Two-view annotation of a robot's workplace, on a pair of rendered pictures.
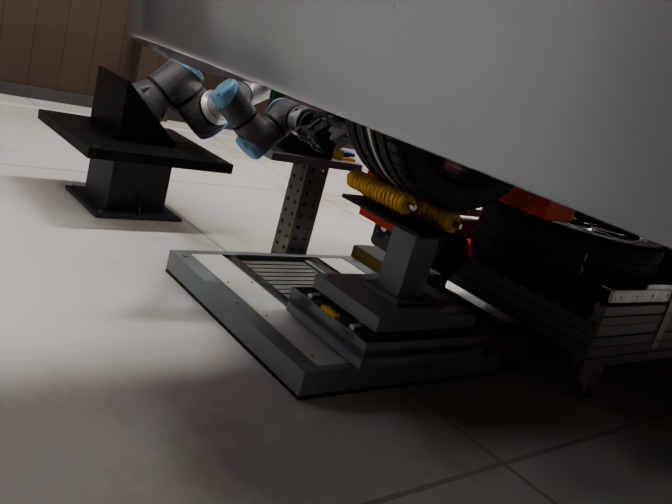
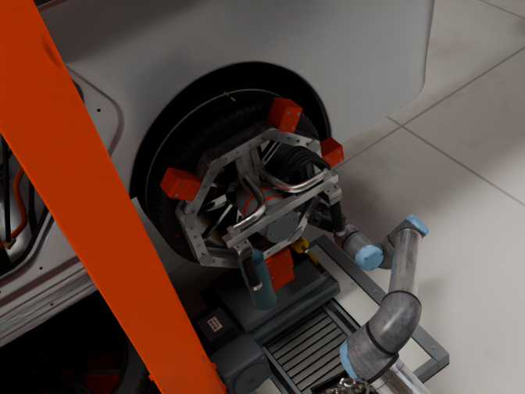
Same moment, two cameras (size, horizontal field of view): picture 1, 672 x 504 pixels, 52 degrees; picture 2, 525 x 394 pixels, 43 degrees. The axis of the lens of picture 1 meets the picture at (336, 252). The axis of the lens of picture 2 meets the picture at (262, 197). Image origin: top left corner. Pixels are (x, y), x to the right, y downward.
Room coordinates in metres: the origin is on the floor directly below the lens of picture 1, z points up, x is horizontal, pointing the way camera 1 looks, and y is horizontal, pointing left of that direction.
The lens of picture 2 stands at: (3.61, 0.50, 2.44)
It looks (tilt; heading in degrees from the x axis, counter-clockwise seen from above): 44 degrees down; 200
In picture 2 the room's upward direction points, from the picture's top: 16 degrees counter-clockwise
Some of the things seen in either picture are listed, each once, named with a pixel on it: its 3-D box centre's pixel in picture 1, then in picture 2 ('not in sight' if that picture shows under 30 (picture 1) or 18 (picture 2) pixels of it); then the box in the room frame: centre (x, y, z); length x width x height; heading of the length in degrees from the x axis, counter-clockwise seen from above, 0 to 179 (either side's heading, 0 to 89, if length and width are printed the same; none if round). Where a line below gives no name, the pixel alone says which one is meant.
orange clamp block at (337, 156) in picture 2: not in sight; (327, 153); (1.87, 0.14, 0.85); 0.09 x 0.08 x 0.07; 131
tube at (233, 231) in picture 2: not in sight; (237, 195); (2.24, -0.09, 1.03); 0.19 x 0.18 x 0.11; 41
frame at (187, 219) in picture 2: not in sight; (255, 198); (2.08, -0.10, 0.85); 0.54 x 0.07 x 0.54; 131
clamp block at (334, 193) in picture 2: not in sight; (327, 189); (2.12, 0.17, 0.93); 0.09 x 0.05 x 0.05; 41
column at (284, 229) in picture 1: (298, 212); not in sight; (2.67, 0.18, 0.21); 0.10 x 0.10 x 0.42; 41
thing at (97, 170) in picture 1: (129, 171); not in sight; (2.81, 0.92, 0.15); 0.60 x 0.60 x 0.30; 43
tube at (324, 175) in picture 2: not in sight; (289, 164); (2.11, 0.06, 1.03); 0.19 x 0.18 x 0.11; 41
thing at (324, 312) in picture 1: (388, 322); (269, 291); (1.95, -0.21, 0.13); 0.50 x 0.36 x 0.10; 131
